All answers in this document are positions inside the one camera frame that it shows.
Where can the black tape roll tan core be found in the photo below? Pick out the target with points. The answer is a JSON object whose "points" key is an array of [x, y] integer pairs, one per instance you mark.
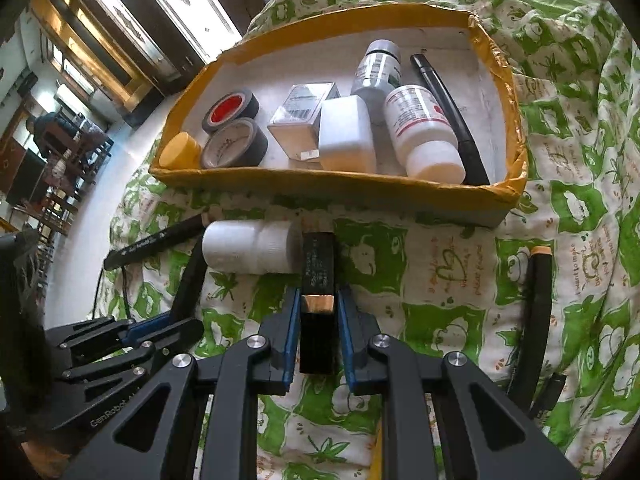
{"points": [[252, 147]]}

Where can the white bottle with grey cap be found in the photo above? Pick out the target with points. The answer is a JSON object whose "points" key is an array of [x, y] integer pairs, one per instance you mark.
{"points": [[375, 72]]}

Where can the cardboard box with yellow tape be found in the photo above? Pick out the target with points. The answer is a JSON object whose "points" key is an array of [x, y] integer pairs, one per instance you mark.
{"points": [[350, 200]]}

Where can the black lipstick with gold band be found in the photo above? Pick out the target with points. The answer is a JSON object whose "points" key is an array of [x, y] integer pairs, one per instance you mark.
{"points": [[317, 270]]}

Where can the large white plastic bottle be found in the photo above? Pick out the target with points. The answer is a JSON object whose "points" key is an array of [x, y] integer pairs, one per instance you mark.
{"points": [[240, 247]]}

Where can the black pen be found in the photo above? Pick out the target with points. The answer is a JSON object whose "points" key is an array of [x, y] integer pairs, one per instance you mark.
{"points": [[550, 392], [450, 115]]}

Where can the black tape roll red core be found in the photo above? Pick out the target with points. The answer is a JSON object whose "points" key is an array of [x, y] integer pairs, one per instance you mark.
{"points": [[247, 105]]}

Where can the green printed blanket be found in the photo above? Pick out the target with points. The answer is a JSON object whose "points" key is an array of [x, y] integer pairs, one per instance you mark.
{"points": [[450, 270]]}

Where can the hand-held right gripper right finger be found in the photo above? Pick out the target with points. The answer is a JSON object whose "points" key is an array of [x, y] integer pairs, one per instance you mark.
{"points": [[348, 340]]}

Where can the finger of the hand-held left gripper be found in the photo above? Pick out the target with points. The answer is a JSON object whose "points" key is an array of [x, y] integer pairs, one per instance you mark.
{"points": [[165, 345], [145, 330]]}

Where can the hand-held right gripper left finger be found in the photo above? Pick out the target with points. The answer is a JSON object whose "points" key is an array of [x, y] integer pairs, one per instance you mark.
{"points": [[291, 340]]}

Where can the black marker with white print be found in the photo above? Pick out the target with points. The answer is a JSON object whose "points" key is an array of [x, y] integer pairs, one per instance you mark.
{"points": [[150, 242]]}

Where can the white charger plug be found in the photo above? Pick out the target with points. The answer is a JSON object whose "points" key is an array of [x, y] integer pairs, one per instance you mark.
{"points": [[345, 130]]}

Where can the small tan box with barcode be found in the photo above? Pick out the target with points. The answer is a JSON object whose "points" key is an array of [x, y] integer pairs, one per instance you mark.
{"points": [[295, 110]]}

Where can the black tube with tan tip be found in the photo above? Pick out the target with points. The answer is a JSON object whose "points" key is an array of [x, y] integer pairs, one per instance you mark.
{"points": [[535, 320]]}

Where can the wooden framed window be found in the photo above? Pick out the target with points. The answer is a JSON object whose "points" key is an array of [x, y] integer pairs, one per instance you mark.
{"points": [[125, 15]]}

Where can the white bottle with red label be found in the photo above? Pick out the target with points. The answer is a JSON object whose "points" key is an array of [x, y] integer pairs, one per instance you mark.
{"points": [[420, 120]]}

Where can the yellow round sponge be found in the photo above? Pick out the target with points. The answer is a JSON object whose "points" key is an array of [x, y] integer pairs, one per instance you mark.
{"points": [[177, 150]]}

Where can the wooden chair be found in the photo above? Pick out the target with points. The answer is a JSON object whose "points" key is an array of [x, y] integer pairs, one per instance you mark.
{"points": [[95, 155]]}

